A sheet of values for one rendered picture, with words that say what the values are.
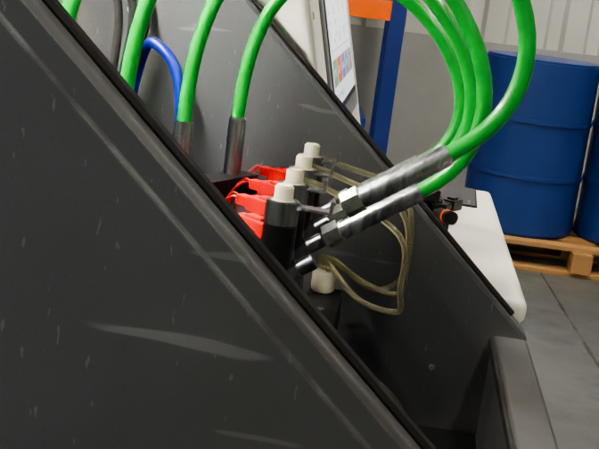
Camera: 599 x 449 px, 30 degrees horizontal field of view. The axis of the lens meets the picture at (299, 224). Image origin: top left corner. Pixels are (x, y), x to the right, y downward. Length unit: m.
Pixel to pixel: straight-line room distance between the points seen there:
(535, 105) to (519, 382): 4.51
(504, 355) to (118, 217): 0.69
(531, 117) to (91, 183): 5.08
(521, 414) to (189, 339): 0.52
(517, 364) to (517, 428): 0.17
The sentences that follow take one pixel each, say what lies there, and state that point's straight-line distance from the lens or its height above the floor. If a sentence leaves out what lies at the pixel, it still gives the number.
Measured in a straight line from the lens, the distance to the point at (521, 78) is 0.89.
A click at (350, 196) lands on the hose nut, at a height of 1.14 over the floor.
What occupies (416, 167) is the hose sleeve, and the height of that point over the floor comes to 1.17.
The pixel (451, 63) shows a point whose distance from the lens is 1.13.
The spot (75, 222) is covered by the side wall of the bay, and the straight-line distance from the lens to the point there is 0.58.
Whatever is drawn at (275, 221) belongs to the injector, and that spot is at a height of 1.11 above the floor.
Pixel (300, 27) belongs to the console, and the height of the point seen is 1.25.
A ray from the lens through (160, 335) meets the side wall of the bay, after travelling 0.59.
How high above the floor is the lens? 1.32
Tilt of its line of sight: 13 degrees down
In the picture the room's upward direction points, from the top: 7 degrees clockwise
